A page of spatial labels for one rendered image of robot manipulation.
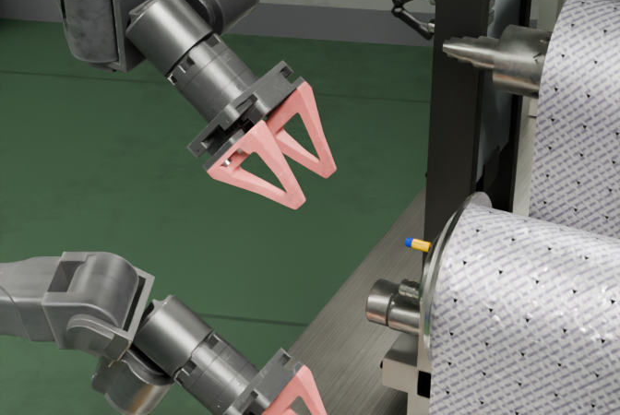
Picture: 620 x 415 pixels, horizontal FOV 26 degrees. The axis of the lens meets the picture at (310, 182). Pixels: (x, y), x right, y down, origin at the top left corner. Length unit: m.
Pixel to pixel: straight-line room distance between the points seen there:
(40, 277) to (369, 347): 0.53
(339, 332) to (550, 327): 0.63
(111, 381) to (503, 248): 0.41
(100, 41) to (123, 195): 2.54
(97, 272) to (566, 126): 0.44
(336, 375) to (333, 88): 2.73
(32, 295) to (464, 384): 0.38
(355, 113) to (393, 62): 0.39
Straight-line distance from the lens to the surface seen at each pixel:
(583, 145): 1.23
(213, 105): 1.11
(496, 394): 1.09
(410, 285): 1.13
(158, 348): 1.20
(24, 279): 1.22
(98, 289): 1.18
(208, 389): 1.20
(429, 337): 1.07
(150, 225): 3.56
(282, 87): 1.12
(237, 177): 1.11
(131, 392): 1.25
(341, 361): 1.59
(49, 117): 4.14
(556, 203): 1.26
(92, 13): 1.15
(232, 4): 1.16
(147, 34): 1.12
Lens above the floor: 1.88
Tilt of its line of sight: 30 degrees down
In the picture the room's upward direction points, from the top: straight up
